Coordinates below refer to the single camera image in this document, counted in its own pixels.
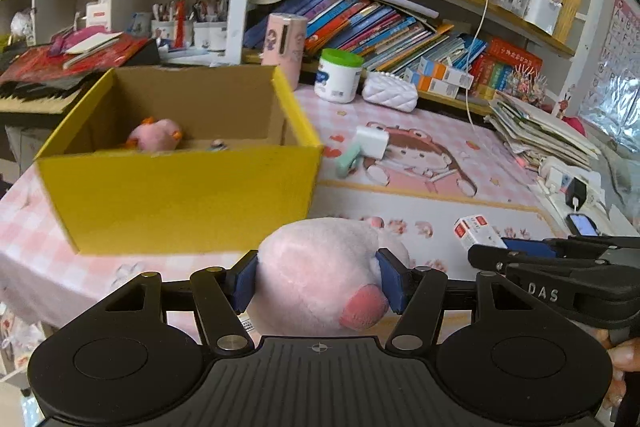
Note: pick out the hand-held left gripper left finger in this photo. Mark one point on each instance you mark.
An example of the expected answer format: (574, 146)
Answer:
(245, 282)

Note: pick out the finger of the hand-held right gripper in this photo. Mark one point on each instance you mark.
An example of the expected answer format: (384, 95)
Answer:
(530, 246)
(492, 257)

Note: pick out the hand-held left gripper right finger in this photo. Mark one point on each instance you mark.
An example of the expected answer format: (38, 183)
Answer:
(392, 282)

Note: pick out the white box red label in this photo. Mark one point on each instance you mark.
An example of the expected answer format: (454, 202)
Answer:
(477, 232)

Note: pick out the large pink plush toy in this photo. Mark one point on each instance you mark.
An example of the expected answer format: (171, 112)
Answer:
(315, 272)

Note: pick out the yellow cardboard box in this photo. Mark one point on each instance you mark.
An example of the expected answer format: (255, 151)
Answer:
(175, 197)

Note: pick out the person's right hand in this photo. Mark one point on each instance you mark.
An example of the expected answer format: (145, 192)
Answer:
(625, 367)

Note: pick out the black smartphone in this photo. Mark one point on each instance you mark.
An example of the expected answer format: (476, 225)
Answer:
(582, 224)

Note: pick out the white power strip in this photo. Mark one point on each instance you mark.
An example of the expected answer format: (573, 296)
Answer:
(555, 179)

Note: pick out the black charger plug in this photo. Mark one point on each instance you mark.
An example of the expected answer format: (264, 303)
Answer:
(578, 192)

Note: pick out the stack of papers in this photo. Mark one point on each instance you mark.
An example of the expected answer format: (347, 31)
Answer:
(540, 132)

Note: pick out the mint green clip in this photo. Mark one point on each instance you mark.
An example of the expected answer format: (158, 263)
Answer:
(347, 159)

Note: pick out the white charger plug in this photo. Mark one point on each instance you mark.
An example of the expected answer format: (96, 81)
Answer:
(372, 142)

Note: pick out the silver foil sheet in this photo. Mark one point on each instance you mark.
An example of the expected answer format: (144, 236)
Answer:
(615, 112)

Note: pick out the bunch of colourful sticks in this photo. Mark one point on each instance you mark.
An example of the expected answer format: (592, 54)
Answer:
(527, 84)

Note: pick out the small pink plush toy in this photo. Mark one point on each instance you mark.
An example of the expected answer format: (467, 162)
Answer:
(157, 134)

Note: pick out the orange white carton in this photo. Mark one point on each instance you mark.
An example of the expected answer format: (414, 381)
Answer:
(445, 72)
(430, 87)

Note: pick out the white quilted pouch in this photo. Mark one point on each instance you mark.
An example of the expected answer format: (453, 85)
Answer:
(390, 92)

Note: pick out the red boxed book set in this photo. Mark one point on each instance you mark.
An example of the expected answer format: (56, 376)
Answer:
(505, 57)

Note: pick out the white jar green lid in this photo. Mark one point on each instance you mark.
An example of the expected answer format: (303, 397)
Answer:
(337, 79)

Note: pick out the white pen organiser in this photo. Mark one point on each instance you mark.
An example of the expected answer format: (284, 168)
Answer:
(542, 14)

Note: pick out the pink cylindrical appliance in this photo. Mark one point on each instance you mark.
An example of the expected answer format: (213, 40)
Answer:
(285, 47)

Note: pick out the wooden bookshelf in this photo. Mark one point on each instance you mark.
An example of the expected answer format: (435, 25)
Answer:
(570, 2)

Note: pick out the white pen cup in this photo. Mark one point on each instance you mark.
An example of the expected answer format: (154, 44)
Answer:
(165, 34)
(210, 37)

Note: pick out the row of slanted books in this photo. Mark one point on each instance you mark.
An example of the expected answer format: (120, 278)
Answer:
(360, 22)

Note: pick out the printed mug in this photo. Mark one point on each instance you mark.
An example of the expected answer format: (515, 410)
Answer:
(141, 24)

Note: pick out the black electronic keyboard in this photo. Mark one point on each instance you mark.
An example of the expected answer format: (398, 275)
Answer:
(35, 99)

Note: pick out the white notepad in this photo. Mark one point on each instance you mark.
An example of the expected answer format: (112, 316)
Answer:
(92, 43)

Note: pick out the red paper decorations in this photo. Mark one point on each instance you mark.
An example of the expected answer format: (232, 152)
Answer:
(45, 64)

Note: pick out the magenta pouch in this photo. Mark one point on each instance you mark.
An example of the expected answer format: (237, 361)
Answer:
(67, 43)

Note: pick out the small white red carton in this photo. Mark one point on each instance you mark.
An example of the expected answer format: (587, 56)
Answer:
(98, 17)

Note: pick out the white plastic bag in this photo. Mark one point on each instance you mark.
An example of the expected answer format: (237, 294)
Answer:
(22, 27)

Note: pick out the alphabet wall poster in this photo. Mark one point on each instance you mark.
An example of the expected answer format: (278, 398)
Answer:
(612, 47)

